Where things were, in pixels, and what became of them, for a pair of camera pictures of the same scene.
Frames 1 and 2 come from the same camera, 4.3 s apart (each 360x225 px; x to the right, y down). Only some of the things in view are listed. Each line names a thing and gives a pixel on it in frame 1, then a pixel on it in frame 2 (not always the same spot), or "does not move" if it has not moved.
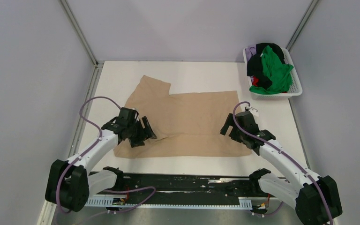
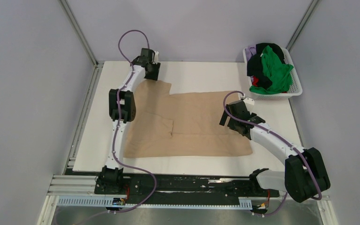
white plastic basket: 296,89 does not move
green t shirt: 279,73 does not move
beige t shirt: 186,125 does not move
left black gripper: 138,141 -> 154,76
